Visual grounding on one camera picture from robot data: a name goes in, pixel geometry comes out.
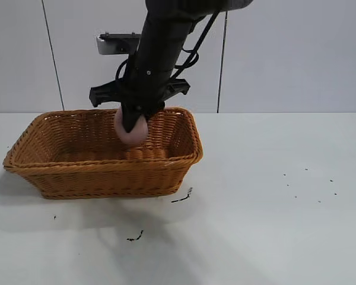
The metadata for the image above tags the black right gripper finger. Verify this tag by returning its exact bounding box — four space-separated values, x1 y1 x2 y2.
144 103 167 122
122 105 145 134

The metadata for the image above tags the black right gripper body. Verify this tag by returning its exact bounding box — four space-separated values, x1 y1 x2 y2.
88 68 192 116

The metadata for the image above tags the pink peach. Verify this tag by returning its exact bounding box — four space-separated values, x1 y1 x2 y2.
115 106 150 147

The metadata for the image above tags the brown woven wicker basket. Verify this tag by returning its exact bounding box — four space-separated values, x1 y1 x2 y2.
2 107 204 200

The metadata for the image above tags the silver grey wrist camera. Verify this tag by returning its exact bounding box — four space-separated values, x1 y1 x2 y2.
96 31 142 56

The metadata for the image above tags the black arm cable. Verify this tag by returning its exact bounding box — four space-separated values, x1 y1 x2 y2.
173 11 221 78

